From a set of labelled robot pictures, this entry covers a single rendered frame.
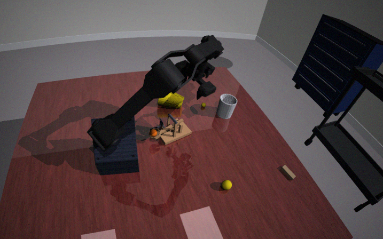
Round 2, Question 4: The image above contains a white cup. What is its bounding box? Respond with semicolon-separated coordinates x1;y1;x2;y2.
217;94;237;119

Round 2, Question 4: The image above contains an orange ball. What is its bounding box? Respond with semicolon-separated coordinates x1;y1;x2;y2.
149;129;157;137

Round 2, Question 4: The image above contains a tan rectangular block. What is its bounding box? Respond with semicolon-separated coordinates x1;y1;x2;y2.
281;165;296;180

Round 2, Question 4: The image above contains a yellow perforated cylinder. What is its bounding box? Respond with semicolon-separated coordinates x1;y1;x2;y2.
158;92;184;108

